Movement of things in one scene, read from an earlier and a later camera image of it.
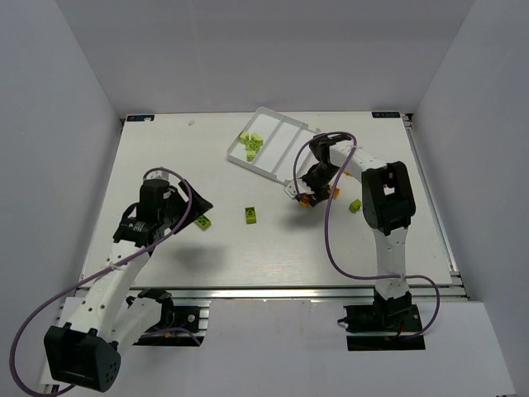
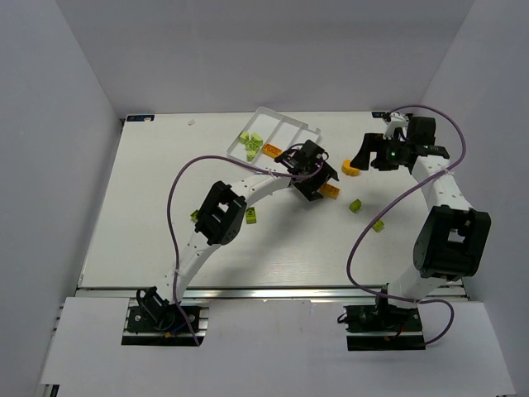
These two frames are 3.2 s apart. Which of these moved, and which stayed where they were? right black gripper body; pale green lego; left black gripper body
Moved: left black gripper body; right black gripper body
Stayed: pale green lego
